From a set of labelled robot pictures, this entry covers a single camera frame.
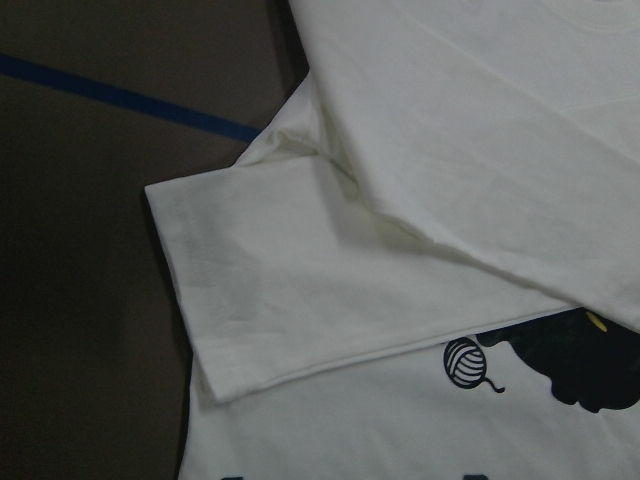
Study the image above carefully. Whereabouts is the cream long-sleeve cat shirt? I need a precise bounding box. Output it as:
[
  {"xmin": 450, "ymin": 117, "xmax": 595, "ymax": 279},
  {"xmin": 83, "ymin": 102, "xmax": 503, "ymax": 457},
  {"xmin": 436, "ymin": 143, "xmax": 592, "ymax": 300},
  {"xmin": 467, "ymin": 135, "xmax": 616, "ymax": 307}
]
[{"xmin": 145, "ymin": 1, "xmax": 639, "ymax": 479}]

